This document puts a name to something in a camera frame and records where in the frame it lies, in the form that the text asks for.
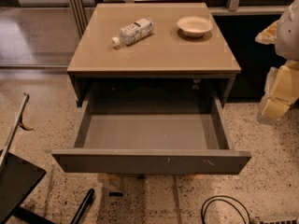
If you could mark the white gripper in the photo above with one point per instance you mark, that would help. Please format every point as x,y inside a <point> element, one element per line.
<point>289,36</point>

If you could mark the black panel with metal frame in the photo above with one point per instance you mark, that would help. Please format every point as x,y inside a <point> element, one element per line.
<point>18,177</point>

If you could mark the white floor vent grille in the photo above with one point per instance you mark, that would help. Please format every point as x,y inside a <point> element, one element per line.
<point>274,220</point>

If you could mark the white shallow bowl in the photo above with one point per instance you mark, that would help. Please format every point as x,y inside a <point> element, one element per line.
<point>194,26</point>

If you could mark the open grey top drawer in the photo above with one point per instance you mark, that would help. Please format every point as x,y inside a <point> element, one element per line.
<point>184,135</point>

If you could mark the grey drawer cabinet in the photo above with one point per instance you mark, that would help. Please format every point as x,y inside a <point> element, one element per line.
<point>167,52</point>

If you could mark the black chair base leg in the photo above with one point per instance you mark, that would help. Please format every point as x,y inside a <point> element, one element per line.
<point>87,200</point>

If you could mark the blue labelled plastic bottle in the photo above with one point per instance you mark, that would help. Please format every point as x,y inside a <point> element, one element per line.
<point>133,32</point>

